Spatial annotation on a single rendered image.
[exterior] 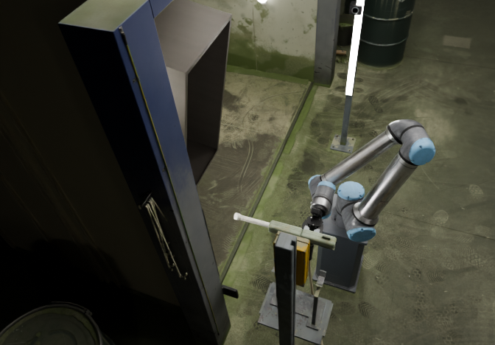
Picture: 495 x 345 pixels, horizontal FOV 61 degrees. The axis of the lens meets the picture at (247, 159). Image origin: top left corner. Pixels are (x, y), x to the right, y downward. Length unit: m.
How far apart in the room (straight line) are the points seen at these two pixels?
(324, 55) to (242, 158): 1.38
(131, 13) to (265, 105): 3.23
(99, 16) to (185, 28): 1.20
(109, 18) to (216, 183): 2.60
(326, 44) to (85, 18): 3.35
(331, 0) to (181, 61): 2.24
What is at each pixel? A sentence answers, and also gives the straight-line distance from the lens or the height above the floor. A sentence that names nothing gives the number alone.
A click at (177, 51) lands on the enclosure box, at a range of 2.24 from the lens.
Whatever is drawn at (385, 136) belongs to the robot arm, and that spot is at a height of 1.36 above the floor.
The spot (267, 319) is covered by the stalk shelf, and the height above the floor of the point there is 0.79.
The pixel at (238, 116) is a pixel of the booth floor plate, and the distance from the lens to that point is 4.25.
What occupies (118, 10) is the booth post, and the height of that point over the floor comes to 2.29.
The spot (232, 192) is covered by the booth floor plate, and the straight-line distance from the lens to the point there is 3.58.
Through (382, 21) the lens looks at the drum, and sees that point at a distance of 4.69.
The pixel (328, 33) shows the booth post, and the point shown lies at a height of 0.64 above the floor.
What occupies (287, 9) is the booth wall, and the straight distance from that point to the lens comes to 4.31.
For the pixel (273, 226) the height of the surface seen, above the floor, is 1.20.
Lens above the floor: 2.82
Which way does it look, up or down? 47 degrees down
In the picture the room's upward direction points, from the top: 6 degrees counter-clockwise
